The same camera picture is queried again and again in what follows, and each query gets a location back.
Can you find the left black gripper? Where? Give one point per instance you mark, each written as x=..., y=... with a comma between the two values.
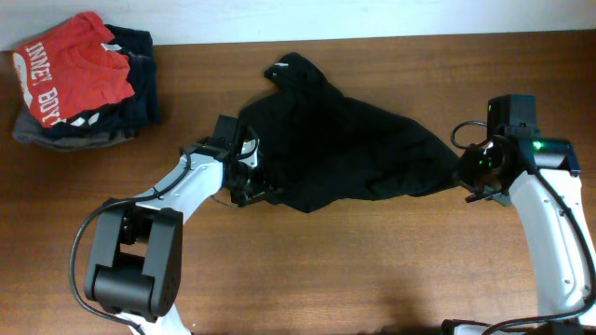
x=243, y=197

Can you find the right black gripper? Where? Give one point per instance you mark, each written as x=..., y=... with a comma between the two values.
x=472, y=154

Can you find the black t-shirt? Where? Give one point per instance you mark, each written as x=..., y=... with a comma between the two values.
x=319, y=146

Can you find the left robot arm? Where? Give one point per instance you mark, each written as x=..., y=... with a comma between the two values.
x=135, y=261

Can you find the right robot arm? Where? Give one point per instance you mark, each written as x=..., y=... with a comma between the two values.
x=540, y=178

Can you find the navy folded garment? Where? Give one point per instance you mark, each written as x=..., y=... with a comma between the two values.
x=132, y=113

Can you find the red folded printed t-shirt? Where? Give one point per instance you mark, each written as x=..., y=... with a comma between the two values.
x=71, y=69

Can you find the grey folded garment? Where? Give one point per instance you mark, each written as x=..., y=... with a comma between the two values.
x=27, y=130

